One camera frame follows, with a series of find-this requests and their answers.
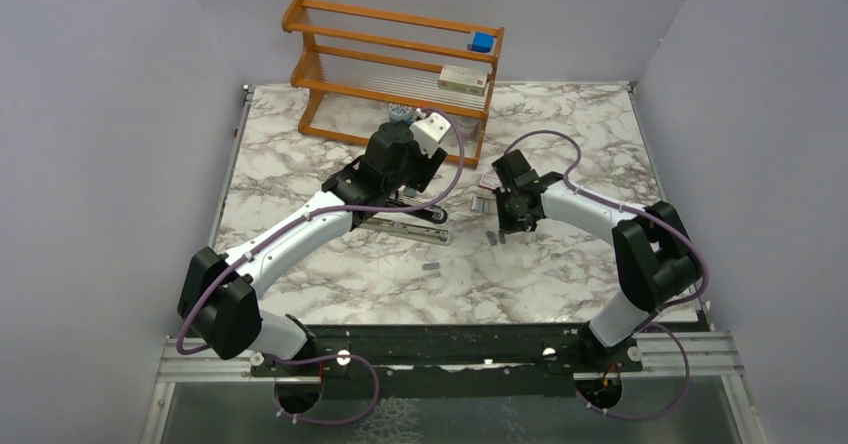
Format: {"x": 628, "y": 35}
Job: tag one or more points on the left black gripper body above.
{"x": 418, "y": 169}

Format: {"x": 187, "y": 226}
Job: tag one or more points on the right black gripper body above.
{"x": 510, "y": 216}

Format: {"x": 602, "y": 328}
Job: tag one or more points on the small red staples box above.
{"x": 488, "y": 182}

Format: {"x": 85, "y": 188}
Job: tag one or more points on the black stapler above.
{"x": 433, "y": 214}

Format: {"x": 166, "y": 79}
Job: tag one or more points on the silver chrome stapler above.
{"x": 419, "y": 233}

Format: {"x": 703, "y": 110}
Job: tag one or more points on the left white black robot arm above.
{"x": 219, "y": 302}

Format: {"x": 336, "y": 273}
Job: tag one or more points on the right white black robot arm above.
{"x": 653, "y": 255}

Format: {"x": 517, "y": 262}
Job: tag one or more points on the white green staples carton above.
{"x": 463, "y": 80}

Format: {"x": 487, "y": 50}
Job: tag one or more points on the blue white plastic jar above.
{"x": 400, "y": 113}

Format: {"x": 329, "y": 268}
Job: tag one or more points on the clear plastic jar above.
{"x": 468, "y": 127}

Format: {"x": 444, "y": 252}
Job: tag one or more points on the orange wooden shelf rack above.
{"x": 386, "y": 57}

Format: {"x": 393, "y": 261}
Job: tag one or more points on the blue box on shelf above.
{"x": 480, "y": 42}

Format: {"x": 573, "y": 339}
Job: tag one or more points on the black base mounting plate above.
{"x": 447, "y": 361}

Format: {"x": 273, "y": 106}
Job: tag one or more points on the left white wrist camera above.
{"x": 429, "y": 131}

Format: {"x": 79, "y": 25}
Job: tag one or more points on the aluminium frame rail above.
{"x": 710, "y": 354}

